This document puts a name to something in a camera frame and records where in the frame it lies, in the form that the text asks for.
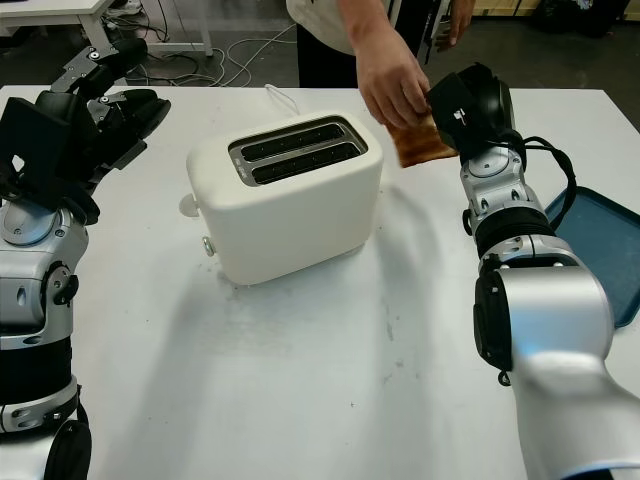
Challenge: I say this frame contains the person in black trousers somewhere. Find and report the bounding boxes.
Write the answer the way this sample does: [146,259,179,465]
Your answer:
[284,0,457,91]

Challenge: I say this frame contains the black bag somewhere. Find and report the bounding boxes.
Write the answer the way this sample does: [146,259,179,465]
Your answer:
[529,0,632,40]

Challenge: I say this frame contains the person's left hand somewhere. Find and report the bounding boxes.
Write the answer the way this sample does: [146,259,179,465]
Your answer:
[434,0,474,54]

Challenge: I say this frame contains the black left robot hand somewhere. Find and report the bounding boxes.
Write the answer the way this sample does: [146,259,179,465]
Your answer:
[33,37,172,224]

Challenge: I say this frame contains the browned toast slice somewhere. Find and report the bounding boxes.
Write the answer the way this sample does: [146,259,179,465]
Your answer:
[384,109,459,169]

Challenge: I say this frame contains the person's right forearm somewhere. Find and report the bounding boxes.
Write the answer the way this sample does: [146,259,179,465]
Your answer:
[337,0,416,69]

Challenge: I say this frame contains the white two-slot toaster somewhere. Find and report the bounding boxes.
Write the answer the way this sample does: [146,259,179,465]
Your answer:
[178,113,385,287]

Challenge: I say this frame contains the person's right hand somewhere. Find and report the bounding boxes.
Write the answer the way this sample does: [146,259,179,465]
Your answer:
[358,47,432,129]

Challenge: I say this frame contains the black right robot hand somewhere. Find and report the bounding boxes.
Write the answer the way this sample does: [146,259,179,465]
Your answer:
[455,62,517,157]

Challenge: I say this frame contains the white toaster power cord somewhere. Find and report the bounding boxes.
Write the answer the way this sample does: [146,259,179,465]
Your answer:
[264,83,302,118]

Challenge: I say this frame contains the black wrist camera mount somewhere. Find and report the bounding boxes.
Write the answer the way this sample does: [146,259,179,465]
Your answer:
[424,72,496,152]
[0,97,71,209]

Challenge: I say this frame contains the white desk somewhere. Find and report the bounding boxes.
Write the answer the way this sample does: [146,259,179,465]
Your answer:
[0,0,214,59]

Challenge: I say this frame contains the blue plastic tray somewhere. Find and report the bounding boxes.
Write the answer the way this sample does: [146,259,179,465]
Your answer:
[543,185,640,330]

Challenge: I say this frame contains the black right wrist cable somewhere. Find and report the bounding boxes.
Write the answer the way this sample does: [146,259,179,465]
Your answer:
[492,127,577,222]

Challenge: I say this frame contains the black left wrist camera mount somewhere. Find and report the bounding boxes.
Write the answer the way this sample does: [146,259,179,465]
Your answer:
[0,97,71,209]

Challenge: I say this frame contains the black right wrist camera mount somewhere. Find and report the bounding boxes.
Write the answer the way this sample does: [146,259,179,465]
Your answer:
[424,72,496,152]

